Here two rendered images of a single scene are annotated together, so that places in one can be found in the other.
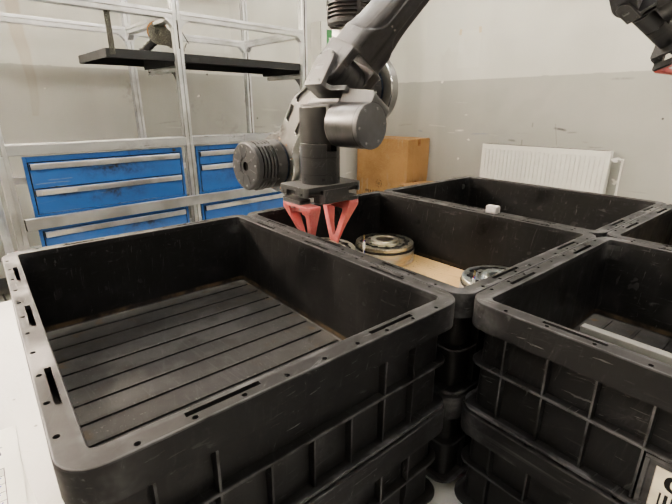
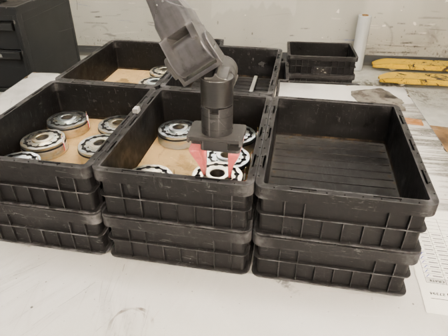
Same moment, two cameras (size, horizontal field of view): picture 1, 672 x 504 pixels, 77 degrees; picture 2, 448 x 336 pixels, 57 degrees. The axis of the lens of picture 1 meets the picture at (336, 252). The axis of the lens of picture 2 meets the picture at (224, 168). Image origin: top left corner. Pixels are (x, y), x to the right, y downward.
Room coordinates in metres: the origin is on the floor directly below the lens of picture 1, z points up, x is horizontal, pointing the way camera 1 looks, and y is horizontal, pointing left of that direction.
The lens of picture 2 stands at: (1.04, 0.55, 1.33)
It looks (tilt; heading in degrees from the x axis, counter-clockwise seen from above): 33 degrees down; 230
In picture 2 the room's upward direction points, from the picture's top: straight up
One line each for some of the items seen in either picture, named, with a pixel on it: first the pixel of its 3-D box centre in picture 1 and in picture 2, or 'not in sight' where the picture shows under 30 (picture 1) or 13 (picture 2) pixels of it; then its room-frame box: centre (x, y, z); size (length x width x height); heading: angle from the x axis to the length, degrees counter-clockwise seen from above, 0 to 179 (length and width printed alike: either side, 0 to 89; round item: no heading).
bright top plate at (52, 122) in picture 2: not in sight; (67, 119); (0.73, -0.46, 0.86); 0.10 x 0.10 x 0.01
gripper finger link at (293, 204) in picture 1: (315, 218); (223, 155); (0.61, 0.03, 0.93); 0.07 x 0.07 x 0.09; 40
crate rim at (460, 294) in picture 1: (405, 231); (195, 131); (0.58, -0.10, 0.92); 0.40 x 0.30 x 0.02; 40
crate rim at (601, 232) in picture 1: (513, 202); (67, 120); (0.77, -0.33, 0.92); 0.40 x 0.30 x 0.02; 40
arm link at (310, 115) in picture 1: (322, 125); (217, 88); (0.61, 0.02, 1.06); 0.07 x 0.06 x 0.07; 44
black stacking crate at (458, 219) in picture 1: (403, 264); (196, 151); (0.58, -0.10, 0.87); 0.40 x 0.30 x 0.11; 40
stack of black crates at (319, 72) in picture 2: not in sight; (316, 84); (-0.99, -0.97, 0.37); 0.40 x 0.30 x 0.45; 134
